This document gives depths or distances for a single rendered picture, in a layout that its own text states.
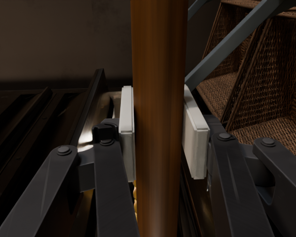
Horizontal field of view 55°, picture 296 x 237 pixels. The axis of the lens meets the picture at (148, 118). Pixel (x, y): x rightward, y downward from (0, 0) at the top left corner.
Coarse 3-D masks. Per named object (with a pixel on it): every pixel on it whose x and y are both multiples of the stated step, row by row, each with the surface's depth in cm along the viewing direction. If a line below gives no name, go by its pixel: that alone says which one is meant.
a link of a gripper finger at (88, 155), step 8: (104, 120) 17; (112, 120) 16; (80, 152) 13; (88, 152) 13; (80, 160) 13; (88, 160) 13; (80, 168) 12; (88, 168) 13; (72, 176) 12; (80, 176) 13; (88, 176) 13; (72, 184) 13; (80, 184) 13; (88, 184) 13; (72, 192) 13
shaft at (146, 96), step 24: (144, 0) 14; (168, 0) 13; (144, 24) 14; (168, 24) 14; (144, 48) 14; (168, 48) 14; (144, 72) 15; (168, 72) 15; (144, 96) 16; (168, 96) 15; (144, 120) 16; (168, 120) 16; (144, 144) 17; (168, 144) 17; (144, 168) 18; (168, 168) 17; (144, 192) 18; (168, 192) 18; (144, 216) 19; (168, 216) 19
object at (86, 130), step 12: (96, 84) 138; (96, 96) 129; (108, 96) 165; (84, 108) 112; (96, 108) 125; (108, 108) 158; (84, 120) 101; (96, 120) 120; (84, 132) 97; (72, 144) 86; (84, 144) 94; (84, 192) 85; (84, 204) 83; (84, 216) 81; (72, 228) 70; (84, 228) 79
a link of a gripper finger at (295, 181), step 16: (256, 144) 13; (272, 144) 13; (272, 160) 12; (288, 160) 12; (288, 176) 11; (272, 192) 13; (288, 192) 10; (272, 208) 12; (288, 208) 11; (288, 224) 11
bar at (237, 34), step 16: (208, 0) 95; (272, 0) 50; (288, 0) 51; (256, 16) 51; (272, 16) 52; (240, 32) 52; (224, 48) 53; (208, 64) 54; (192, 80) 55; (192, 208) 29; (192, 224) 27
